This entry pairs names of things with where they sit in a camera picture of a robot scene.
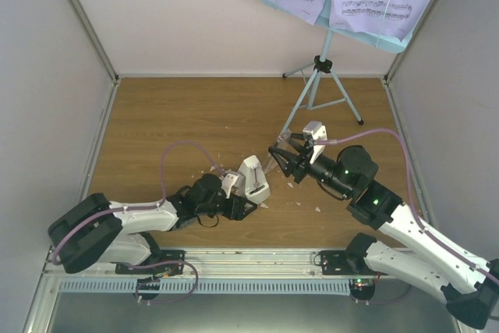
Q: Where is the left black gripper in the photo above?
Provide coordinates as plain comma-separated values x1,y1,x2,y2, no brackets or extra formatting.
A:
197,192,257,221

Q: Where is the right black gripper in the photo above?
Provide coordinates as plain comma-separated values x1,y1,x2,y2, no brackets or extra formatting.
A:
269,133,353,199

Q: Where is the clear metronome cover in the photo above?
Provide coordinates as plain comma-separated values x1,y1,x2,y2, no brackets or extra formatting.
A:
263,129,294,175

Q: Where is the white metronome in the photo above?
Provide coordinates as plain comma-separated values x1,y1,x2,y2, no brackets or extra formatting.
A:
238,155,271,204

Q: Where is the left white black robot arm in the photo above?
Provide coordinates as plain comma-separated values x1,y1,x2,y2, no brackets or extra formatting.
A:
48,173,258,274

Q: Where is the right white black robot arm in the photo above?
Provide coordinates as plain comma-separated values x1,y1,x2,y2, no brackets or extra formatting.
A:
268,132,498,330

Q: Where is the light blue music stand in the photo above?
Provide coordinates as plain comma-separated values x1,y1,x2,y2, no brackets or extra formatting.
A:
260,0,441,149

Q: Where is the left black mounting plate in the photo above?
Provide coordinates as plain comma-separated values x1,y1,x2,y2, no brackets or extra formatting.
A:
153,250,186,277

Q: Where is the black mounting plate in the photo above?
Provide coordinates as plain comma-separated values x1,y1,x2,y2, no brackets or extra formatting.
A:
319,250,355,276
153,250,186,277

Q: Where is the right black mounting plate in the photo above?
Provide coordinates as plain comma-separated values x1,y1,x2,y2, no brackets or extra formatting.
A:
319,250,355,276

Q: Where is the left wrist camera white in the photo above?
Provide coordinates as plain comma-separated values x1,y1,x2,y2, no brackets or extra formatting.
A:
221,171,245,199

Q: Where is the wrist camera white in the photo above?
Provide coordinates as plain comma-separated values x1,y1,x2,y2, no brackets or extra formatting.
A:
221,171,245,199
303,121,327,165

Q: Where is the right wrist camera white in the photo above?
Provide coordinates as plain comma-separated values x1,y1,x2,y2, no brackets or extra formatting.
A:
303,121,327,165

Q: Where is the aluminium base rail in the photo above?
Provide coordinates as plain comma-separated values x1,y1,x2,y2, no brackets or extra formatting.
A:
42,245,430,283

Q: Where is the grey cable duct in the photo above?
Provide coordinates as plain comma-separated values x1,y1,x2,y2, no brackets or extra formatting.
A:
59,278,350,296

